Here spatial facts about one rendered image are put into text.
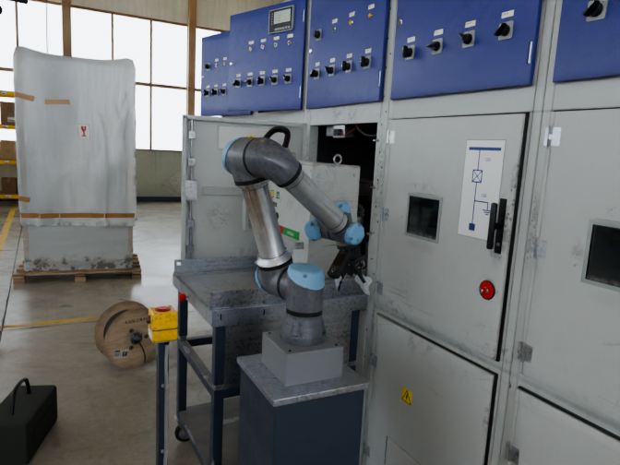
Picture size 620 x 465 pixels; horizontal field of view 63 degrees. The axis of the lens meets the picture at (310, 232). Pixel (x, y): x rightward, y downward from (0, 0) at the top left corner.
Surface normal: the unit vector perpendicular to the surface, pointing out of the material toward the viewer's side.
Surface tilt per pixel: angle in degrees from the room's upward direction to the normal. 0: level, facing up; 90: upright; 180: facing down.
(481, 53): 90
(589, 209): 90
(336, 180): 90
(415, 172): 90
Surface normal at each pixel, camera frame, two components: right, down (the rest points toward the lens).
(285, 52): -0.70, 0.07
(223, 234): 0.30, 0.17
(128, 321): 0.67, 0.15
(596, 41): -0.88, 0.03
